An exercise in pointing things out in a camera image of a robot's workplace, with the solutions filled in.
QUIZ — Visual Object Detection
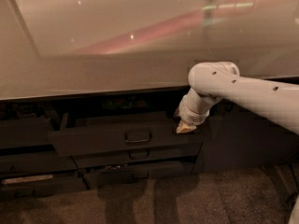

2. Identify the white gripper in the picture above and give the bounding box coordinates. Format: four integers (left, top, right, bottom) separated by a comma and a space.
176, 99, 210, 133

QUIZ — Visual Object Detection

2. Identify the dark drawer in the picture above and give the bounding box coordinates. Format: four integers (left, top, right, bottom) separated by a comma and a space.
0, 176, 87, 201
73, 143, 202, 168
0, 118, 53, 149
0, 152, 76, 175
48, 112, 201, 156
84, 161, 193, 189

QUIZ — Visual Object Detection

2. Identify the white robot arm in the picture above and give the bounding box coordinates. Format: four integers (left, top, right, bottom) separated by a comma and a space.
175, 62, 299, 172

